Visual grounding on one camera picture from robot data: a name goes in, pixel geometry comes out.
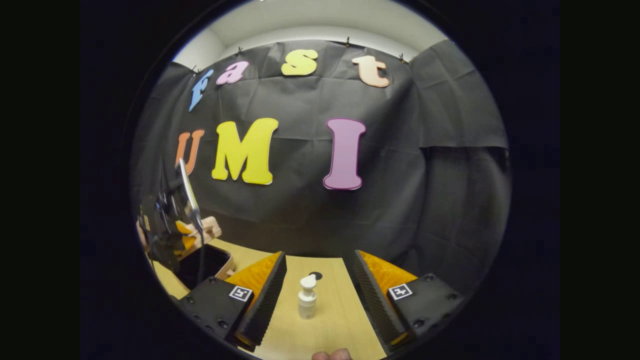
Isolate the white pump bottle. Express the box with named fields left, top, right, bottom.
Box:
left=298, top=274, right=318, bottom=320

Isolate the beige suitcase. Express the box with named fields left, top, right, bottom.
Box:
left=150, top=157, right=237, bottom=292

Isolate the black backdrop cloth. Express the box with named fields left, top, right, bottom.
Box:
left=129, top=39, right=512, bottom=296

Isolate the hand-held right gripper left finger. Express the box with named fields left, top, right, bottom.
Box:
left=176, top=251, right=288, bottom=353

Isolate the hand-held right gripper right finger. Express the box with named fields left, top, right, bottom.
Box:
left=342, top=249, right=467, bottom=355

